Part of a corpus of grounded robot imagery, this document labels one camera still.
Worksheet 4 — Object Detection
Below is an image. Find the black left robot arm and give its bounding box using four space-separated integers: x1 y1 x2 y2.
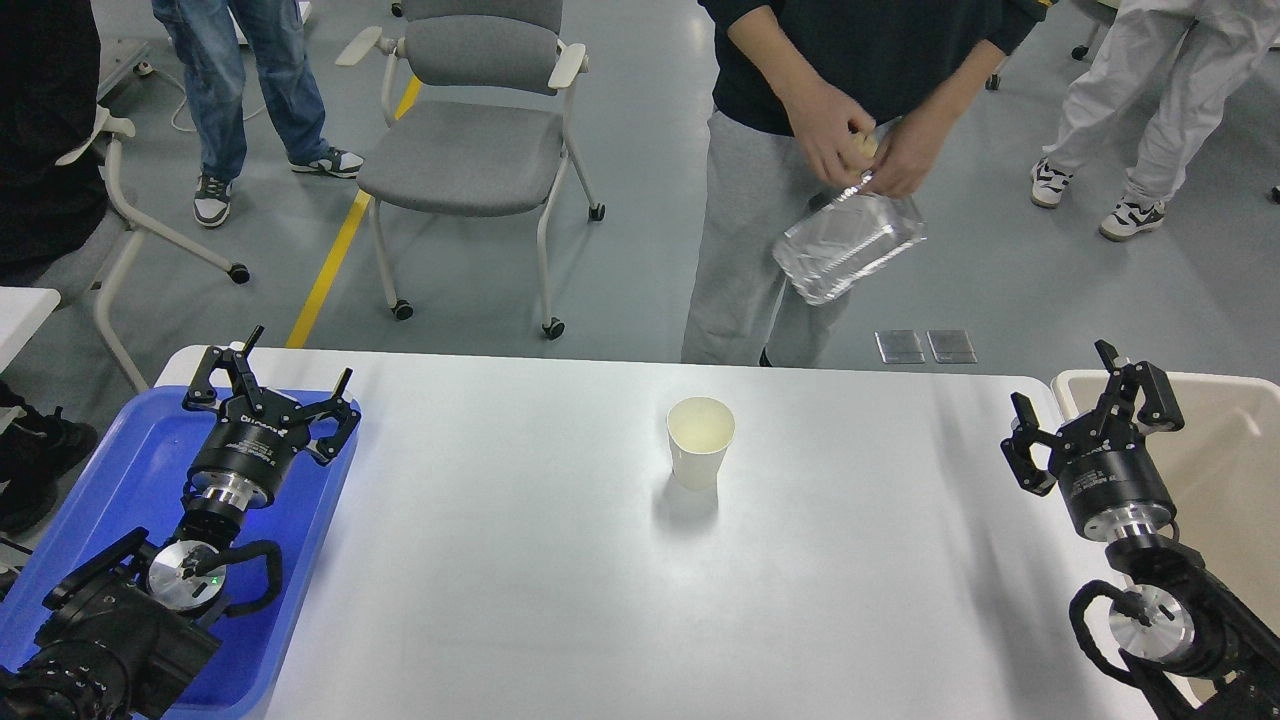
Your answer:
3 338 362 719

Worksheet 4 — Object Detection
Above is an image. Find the metal floor plate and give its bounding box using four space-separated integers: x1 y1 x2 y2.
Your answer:
925 329 979 364
876 329 925 365

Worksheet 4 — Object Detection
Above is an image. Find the white side table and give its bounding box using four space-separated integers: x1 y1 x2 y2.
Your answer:
0 286 61 372

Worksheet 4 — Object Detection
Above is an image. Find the chair at top right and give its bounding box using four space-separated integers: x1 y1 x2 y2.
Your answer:
986 0 1126 92

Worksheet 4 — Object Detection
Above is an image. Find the white paper cup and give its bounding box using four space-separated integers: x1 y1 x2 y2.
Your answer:
666 396 736 491

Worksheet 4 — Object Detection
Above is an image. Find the beige plastic bin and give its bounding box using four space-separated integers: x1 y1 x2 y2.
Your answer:
1051 369 1280 706

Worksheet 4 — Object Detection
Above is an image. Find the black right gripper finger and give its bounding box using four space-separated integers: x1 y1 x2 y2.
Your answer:
1001 392 1062 497
1093 340 1185 436

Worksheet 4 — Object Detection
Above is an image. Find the grey office chair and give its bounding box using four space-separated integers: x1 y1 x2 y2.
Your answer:
337 1 605 340

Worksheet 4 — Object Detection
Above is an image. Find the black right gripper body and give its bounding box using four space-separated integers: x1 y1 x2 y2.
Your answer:
1056 421 1178 543

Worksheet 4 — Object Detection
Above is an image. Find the person's left hand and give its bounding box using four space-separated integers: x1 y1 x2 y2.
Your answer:
867 108 959 199

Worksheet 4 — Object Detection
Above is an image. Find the person in white trousers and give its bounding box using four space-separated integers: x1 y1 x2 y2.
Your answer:
1030 0 1280 242

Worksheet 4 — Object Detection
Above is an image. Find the blue plastic tray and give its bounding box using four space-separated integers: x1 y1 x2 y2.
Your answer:
1 386 358 719

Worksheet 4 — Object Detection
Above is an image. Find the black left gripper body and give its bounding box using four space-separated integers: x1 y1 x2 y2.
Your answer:
187 393 305 509

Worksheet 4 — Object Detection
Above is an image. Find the metal floor plate right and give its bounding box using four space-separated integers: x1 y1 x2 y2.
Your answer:
925 329 979 364

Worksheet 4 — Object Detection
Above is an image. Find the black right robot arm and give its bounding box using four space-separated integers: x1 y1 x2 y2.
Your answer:
1000 340 1279 719

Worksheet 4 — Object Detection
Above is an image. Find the white chair at left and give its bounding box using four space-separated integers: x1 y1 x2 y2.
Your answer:
56 106 251 393

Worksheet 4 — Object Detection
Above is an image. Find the metal floor plate left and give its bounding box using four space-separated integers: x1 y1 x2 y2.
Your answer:
876 329 925 365

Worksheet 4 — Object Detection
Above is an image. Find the person's right hand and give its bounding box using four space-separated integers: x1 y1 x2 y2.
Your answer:
783 79 877 188

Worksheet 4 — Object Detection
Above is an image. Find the white floor cable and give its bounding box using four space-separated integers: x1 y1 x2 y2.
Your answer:
134 60 271 135

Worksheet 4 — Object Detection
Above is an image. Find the person in grey trousers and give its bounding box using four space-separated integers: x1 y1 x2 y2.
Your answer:
681 1 1050 368

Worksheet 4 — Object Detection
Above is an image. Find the person in black at left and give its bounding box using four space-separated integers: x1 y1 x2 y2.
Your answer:
1 1 108 533

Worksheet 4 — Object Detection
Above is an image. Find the person in blue jeans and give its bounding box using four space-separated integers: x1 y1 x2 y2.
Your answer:
152 0 365 229

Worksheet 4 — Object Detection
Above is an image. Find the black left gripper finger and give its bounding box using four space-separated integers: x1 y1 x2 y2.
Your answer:
182 325 265 413
285 368 362 468

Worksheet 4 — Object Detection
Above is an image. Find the clear plastic container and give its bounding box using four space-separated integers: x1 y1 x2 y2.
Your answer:
771 170 927 306

